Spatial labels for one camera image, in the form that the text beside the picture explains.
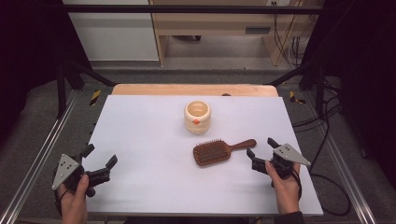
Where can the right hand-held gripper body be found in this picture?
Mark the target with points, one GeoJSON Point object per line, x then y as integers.
{"type": "Point", "coordinates": [291, 154]}

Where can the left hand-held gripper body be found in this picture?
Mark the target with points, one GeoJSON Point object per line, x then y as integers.
{"type": "Point", "coordinates": [64, 169]}

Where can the wooden paddle hairbrush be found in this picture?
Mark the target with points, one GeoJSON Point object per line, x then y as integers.
{"type": "Point", "coordinates": [211, 152]}

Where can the cream ceramic cup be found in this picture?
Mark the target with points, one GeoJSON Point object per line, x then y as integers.
{"type": "Point", "coordinates": [197, 123]}

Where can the person's left hand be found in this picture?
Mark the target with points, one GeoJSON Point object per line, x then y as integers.
{"type": "Point", "coordinates": [74, 202]}

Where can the person's right hand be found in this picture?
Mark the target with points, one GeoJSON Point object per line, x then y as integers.
{"type": "Point", "coordinates": [286, 193]}

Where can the yellow black striped tape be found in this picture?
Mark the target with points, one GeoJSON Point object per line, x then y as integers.
{"type": "Point", "coordinates": [95, 97]}
{"type": "Point", "coordinates": [292, 97]}

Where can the white cabinet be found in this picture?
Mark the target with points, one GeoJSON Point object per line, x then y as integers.
{"type": "Point", "coordinates": [115, 37]}

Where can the black curtain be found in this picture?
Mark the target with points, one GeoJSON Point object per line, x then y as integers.
{"type": "Point", "coordinates": [367, 62]}
{"type": "Point", "coordinates": [25, 46]}

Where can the light wooden desk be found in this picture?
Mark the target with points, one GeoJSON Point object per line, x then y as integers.
{"type": "Point", "coordinates": [218, 23]}

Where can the aluminium floor rail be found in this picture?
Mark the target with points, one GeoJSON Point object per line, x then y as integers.
{"type": "Point", "coordinates": [342, 174]}
{"type": "Point", "coordinates": [40, 152]}

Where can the black diagonal frame strut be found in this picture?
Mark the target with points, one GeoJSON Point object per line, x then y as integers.
{"type": "Point", "coordinates": [93, 76]}
{"type": "Point", "coordinates": [289, 76]}

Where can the black horizontal frame bar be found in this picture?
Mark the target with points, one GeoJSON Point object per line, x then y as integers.
{"type": "Point", "coordinates": [186, 9]}

